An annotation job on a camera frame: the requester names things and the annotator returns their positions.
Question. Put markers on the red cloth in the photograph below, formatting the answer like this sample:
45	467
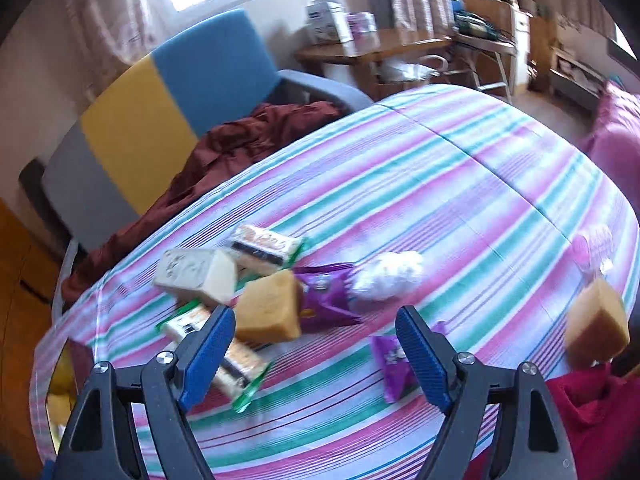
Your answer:
600	414

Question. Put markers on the white appliance box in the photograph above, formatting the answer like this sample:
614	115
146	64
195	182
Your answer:
326	22

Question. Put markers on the pink pillow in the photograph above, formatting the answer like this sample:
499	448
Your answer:
614	141

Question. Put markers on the purple snack packet upper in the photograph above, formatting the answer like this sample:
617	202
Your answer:
325	297

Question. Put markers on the purple snack packet lower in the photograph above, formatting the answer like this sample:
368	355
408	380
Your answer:
395	364

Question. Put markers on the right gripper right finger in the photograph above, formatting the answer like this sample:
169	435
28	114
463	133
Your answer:
529	442

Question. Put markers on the grey yellow blue headboard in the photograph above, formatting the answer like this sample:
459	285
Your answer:
121	154

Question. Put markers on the gold metal tin box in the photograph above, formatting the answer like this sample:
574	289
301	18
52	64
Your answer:
71	370

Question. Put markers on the white cardboard box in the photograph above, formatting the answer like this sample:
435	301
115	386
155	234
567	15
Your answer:
208	275

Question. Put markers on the white plastic bag ball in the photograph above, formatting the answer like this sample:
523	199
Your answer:
389	275

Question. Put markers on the pink clear plastic cup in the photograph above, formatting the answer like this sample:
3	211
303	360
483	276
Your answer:
592	249

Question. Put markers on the purple snack packet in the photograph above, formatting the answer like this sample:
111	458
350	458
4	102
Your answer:
325	297
395	364

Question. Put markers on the wooden wardrobe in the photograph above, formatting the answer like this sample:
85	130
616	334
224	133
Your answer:
28	278

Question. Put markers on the striped bed sheet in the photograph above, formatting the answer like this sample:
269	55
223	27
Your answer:
491	200

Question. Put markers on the large yellow sponge block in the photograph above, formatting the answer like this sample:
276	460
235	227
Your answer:
267	310

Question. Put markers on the cracker pack green ends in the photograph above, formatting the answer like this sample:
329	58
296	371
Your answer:
241	371

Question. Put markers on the small yellow sponge block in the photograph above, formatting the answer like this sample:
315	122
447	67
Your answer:
597	328

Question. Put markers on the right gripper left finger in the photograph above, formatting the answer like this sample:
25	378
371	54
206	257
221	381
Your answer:
100	439

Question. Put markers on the dark red blanket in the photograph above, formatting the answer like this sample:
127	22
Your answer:
223	152

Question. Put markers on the wooden desk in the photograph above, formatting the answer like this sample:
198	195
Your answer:
362	55

